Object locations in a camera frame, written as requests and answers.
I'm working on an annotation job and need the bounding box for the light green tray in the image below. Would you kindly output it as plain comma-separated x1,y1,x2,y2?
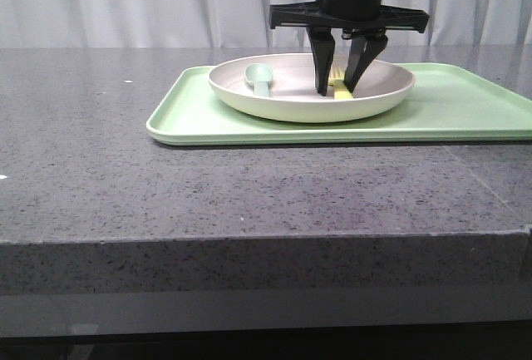
146,63,531,145

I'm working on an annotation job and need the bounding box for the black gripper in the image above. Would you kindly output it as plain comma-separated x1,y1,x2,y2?
269,0,429,96

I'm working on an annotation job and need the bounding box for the white curtain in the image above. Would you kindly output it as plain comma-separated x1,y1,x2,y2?
1,0,531,48

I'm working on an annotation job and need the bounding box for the yellow plastic fork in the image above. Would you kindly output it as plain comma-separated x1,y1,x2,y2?
328,67,353,100

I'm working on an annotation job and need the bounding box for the teal plastic spoon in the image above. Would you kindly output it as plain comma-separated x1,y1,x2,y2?
244,63,273,97

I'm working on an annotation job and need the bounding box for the white round plate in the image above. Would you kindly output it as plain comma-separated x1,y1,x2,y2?
209,53,416,123

